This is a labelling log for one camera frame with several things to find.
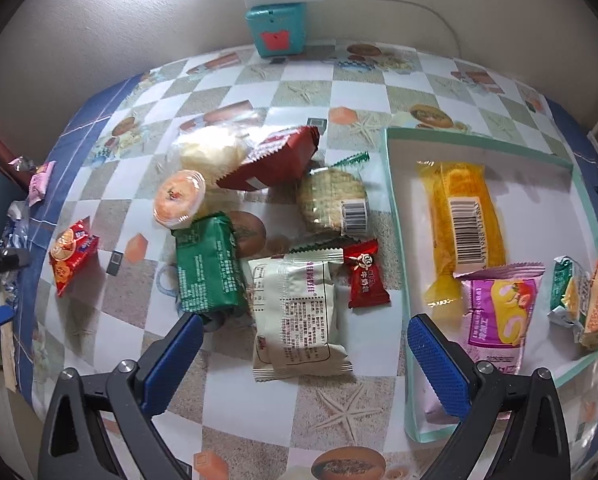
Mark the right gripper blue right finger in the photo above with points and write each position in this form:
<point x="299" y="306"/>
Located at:
<point x="534" y="444"/>

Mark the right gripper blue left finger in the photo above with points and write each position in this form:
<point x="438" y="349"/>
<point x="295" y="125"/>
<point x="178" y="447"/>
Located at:
<point x="75" y="443"/>

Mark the red orange snack packet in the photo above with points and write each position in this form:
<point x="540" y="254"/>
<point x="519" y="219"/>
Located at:
<point x="70" y="252"/>

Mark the pink swiss roll packet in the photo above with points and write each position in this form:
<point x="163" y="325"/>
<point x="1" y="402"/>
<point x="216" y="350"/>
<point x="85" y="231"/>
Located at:
<point x="491" y="320"/>

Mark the green white corn packet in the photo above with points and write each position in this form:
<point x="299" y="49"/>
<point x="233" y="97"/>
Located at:
<point x="570" y="295"/>

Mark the yellow cake snack packet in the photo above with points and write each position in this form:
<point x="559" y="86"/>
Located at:
<point x="464" y="223"/>

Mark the small red candy packet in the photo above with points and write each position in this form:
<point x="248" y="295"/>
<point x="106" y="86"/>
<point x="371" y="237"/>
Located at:
<point x="367" y="289"/>

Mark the dark green snack packet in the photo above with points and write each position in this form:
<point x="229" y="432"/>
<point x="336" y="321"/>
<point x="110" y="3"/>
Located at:
<point x="211" y="282"/>

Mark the cream white snack packet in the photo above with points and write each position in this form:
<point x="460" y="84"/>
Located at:
<point x="293" y="304"/>

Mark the round cracker clear packet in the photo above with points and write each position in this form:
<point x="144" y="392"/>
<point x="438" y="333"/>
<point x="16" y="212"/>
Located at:
<point x="333" y="199"/>

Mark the blue white crumpled wrapper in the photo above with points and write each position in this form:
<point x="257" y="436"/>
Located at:
<point x="15" y="235"/>

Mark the small pink candy packet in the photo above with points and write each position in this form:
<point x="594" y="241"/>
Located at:
<point x="39" y="183"/>

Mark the silver crumpled wrapper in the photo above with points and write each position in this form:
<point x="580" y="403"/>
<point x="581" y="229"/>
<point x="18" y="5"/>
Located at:
<point x="22" y="164"/>

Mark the mint green shallow box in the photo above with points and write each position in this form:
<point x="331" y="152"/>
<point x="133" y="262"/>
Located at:
<point x="544" y="212"/>

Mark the blue cloth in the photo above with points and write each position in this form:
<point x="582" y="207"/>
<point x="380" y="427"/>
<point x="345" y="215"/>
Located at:
<point x="68" y="153"/>

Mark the orange jelly cup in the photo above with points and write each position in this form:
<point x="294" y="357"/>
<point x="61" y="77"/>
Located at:
<point x="179" y="198"/>

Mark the clear bagged pale bread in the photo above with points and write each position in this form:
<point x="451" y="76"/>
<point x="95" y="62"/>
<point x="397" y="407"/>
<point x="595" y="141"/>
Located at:
<point x="213" y="151"/>

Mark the checkered picture tablecloth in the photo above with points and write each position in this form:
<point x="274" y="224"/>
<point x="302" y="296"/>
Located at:
<point x="382" y="421"/>

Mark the dark red biscuit packet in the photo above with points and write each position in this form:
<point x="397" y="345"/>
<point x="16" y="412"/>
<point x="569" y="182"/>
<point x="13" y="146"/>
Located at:
<point x="283" y="156"/>

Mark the teal cube toy box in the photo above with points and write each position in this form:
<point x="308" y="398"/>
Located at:
<point x="278" y="29"/>

